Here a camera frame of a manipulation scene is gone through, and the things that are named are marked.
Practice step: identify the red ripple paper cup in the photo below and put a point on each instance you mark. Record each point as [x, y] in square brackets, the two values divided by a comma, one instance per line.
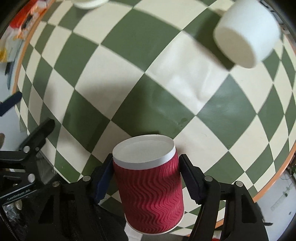
[147, 174]

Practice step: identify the white bowl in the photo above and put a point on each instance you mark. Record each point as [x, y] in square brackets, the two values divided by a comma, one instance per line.
[88, 4]

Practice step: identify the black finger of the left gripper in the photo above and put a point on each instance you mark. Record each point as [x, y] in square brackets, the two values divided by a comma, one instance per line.
[36, 140]

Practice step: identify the white paper cup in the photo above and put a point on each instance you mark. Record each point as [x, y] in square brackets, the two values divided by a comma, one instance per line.
[247, 33]

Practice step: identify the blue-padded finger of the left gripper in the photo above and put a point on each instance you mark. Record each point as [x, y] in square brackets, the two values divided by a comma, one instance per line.
[10, 102]

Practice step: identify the orange snack packet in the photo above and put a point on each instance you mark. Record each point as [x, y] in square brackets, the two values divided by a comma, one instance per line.
[26, 18]

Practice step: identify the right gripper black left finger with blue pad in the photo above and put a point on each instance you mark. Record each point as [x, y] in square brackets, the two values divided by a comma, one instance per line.
[72, 211]

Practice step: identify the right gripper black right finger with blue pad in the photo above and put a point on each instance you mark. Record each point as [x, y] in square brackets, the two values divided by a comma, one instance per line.
[242, 220]

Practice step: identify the green checkered tablecloth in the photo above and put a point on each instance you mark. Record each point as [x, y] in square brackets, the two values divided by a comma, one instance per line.
[130, 68]

